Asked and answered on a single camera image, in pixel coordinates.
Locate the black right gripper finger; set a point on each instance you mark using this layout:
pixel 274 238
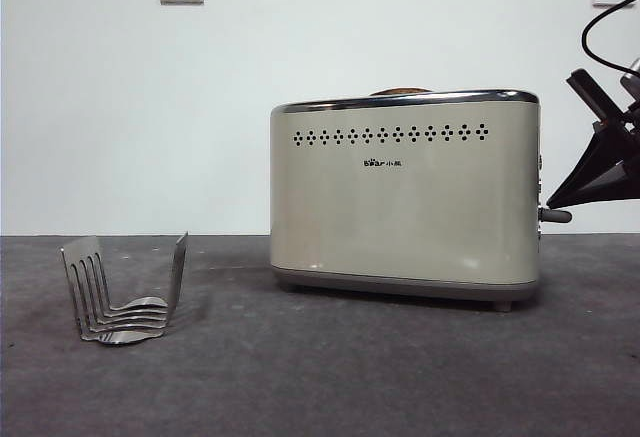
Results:
pixel 612 184
pixel 597 157

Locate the grey toaster lever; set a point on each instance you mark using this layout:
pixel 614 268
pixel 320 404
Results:
pixel 556 216

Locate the brown-crusted bread slice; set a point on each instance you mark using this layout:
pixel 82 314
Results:
pixel 400 90

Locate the cream toaster with chrome top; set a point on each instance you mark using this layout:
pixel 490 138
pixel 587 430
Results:
pixel 400 217

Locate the stainless steel bread rack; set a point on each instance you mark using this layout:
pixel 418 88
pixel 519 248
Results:
pixel 130 314

